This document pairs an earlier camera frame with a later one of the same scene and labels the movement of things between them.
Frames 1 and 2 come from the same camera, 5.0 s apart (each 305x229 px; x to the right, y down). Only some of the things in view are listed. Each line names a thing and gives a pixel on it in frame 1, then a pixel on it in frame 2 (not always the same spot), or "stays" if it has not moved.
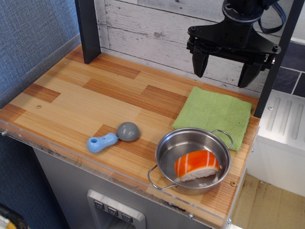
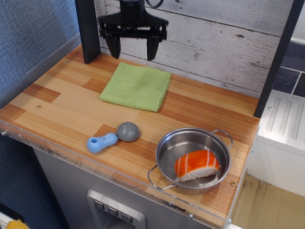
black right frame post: (279, 57) stays
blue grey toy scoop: (127, 131) stays
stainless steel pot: (162, 175) stays
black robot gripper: (234, 38) to (133, 20)
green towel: (204, 110) to (137, 87)
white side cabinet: (278, 157) stays
